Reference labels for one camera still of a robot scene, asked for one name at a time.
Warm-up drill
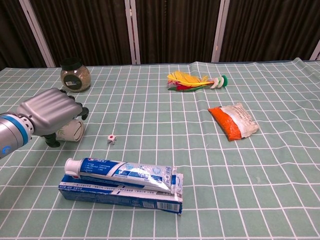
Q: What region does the blue white toothpaste tube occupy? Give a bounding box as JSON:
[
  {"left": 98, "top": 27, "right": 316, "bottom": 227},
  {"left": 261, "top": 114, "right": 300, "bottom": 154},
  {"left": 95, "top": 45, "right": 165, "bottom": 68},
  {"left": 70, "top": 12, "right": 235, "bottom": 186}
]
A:
[{"left": 64, "top": 157, "right": 178, "bottom": 193}]

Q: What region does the colourful feather shuttlecock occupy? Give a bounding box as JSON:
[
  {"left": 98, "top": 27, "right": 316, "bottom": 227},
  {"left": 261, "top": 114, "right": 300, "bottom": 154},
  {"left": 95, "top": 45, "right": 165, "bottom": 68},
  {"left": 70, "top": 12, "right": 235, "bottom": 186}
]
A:
[{"left": 166, "top": 70, "right": 229, "bottom": 93}]

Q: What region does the white paper cup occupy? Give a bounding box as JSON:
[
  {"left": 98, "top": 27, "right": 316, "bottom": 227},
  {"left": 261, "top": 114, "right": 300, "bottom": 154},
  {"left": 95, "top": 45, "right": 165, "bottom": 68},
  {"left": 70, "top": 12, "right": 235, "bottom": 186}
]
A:
[{"left": 55, "top": 119, "right": 86, "bottom": 143}]

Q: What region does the white metal partition post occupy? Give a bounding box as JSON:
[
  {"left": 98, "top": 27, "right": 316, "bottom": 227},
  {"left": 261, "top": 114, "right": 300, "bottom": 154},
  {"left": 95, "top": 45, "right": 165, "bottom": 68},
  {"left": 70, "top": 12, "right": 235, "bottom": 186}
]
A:
[
  {"left": 124, "top": 0, "right": 142, "bottom": 65},
  {"left": 18, "top": 0, "right": 56, "bottom": 68},
  {"left": 309, "top": 39, "right": 320, "bottom": 61},
  {"left": 210, "top": 0, "right": 231, "bottom": 63}
]

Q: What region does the blue toothpaste carton box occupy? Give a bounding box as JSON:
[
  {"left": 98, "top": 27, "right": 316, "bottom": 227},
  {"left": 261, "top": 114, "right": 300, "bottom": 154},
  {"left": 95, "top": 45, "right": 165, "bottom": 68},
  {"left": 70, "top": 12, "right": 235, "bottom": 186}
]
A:
[{"left": 57, "top": 173, "right": 184, "bottom": 215}]

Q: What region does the glass jar black lid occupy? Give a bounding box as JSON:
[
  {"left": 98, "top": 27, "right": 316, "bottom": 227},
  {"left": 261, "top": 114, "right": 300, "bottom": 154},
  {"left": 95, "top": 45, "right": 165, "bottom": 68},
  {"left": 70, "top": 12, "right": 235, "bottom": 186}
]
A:
[{"left": 59, "top": 57, "right": 92, "bottom": 93}]

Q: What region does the orange beads plastic packet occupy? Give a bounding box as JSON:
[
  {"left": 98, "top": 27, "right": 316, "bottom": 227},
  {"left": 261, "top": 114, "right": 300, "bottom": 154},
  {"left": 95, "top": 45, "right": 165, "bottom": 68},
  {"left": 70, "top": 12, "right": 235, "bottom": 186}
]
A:
[{"left": 207, "top": 102, "right": 260, "bottom": 142}]

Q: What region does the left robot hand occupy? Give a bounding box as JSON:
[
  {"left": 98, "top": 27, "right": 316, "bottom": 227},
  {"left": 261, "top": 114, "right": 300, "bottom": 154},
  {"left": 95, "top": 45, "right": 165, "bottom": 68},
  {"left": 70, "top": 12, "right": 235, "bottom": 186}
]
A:
[{"left": 16, "top": 87, "right": 90, "bottom": 148}]

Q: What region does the green grid tablecloth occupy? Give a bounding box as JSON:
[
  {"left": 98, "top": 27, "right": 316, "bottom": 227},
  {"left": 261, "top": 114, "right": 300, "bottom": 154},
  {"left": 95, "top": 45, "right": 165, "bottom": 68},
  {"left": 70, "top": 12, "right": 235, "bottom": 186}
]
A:
[{"left": 0, "top": 57, "right": 320, "bottom": 240}]

